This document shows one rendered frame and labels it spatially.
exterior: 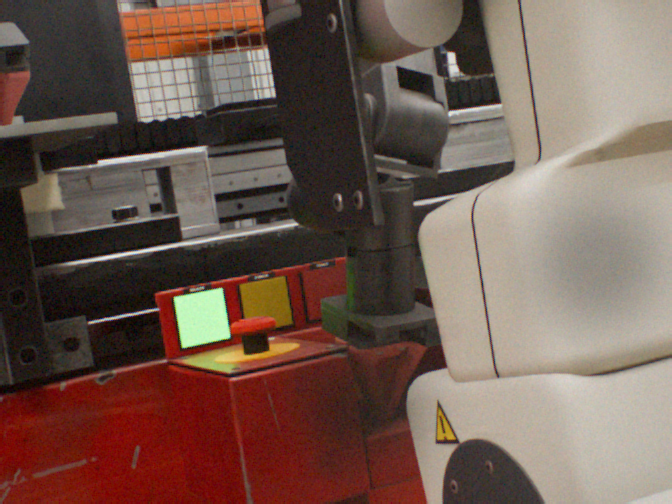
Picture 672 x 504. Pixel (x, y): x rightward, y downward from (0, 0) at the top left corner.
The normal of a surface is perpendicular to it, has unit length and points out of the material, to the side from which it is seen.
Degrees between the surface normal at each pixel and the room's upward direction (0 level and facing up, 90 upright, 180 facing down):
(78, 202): 90
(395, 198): 102
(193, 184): 90
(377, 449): 90
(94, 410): 90
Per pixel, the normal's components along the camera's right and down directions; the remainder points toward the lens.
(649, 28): 0.40, -0.16
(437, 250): -0.89, 0.17
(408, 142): 0.43, 0.59
